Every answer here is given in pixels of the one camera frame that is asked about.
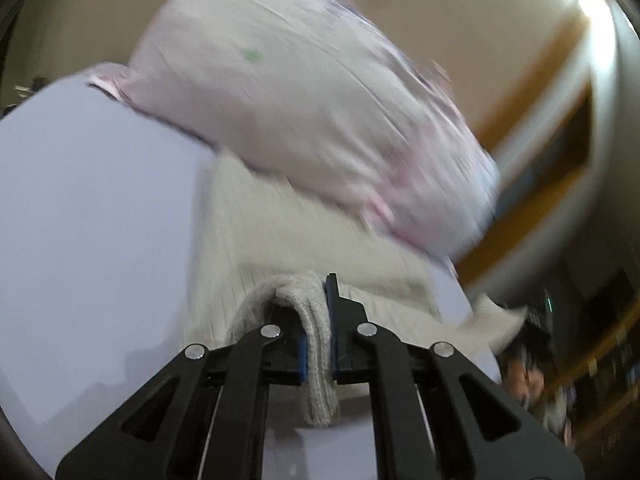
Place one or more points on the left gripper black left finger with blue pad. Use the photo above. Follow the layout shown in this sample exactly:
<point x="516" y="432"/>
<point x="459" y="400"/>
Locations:
<point x="230" y="399"/>

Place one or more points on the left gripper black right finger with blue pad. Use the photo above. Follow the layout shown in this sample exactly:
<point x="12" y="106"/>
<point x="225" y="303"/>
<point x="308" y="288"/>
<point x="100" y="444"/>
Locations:
<point x="435" y="414"/>

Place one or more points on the beige cable-knit sweater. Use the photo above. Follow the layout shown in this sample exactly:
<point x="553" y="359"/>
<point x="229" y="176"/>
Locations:
<point x="266" y="245"/>

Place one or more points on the brown fuzzy sleeve forearm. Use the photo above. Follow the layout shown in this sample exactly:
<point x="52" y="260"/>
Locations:
<point x="553" y="412"/>

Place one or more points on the person's right hand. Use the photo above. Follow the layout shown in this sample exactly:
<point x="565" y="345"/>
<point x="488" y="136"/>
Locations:
<point x="523" y="384"/>

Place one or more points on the wooden headboard shelf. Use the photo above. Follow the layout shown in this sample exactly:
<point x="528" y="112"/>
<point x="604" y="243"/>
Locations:
<point x="551" y="142"/>

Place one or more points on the pink floral pillow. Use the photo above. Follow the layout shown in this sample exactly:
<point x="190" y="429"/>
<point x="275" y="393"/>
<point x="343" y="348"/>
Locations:
<point x="312" y="91"/>

